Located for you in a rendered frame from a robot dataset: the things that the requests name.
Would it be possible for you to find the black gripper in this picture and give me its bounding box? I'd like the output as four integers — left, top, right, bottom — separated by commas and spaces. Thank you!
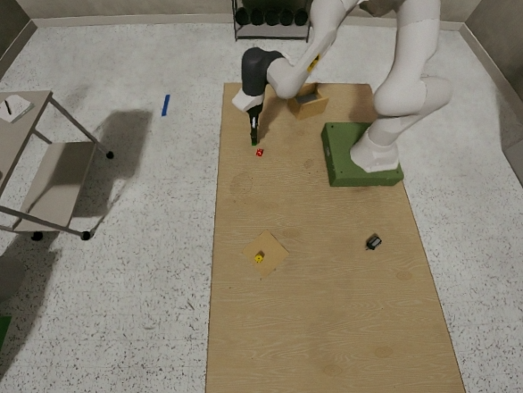
246, 102, 263, 144

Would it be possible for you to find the tan flat mat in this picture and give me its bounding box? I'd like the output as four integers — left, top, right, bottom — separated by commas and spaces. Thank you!
242, 230, 289, 278

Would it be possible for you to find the small wooden crate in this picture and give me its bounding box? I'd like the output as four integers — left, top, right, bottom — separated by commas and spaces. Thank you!
287, 82, 325, 121

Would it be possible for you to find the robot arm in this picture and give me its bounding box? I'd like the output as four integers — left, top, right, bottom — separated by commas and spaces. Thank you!
232, 0, 454, 172

